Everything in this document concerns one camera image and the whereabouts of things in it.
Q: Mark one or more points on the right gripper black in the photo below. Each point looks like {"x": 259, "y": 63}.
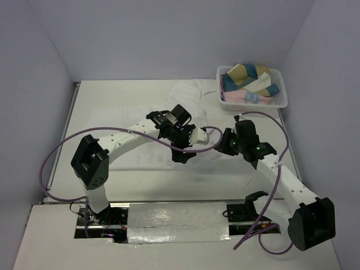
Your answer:
{"x": 224, "y": 147}

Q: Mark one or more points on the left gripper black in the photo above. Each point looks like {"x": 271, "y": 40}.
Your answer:
{"x": 180, "y": 156}

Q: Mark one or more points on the white long sleeve shirt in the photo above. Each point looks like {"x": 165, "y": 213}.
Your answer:
{"x": 157, "y": 155}

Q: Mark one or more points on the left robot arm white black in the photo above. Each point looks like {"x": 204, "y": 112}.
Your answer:
{"x": 93, "y": 156}

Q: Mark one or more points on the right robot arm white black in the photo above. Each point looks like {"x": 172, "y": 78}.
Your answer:
{"x": 297, "y": 211}

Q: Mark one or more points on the pink shirt in basket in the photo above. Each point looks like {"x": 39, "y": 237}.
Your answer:
{"x": 253, "y": 93}

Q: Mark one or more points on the white plastic basket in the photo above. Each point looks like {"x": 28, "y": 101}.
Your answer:
{"x": 280, "y": 100}

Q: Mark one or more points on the colourful patchwork shirt in basket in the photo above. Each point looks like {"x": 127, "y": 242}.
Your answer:
{"x": 243, "y": 74}

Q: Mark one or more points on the silver foil tape panel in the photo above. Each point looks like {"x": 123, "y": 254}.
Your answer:
{"x": 177, "y": 222}

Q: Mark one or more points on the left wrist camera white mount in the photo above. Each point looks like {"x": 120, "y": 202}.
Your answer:
{"x": 198, "y": 136}

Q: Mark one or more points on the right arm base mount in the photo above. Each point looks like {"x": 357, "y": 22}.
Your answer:
{"x": 241, "y": 214}

